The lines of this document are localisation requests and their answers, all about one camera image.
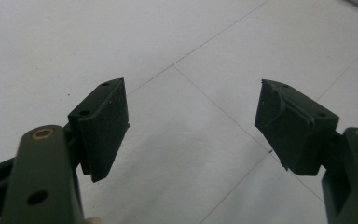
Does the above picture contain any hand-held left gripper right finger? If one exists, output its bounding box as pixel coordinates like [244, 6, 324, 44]
[254, 78, 358, 224]

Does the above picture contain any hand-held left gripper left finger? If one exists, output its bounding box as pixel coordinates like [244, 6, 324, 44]
[0, 77, 131, 224]

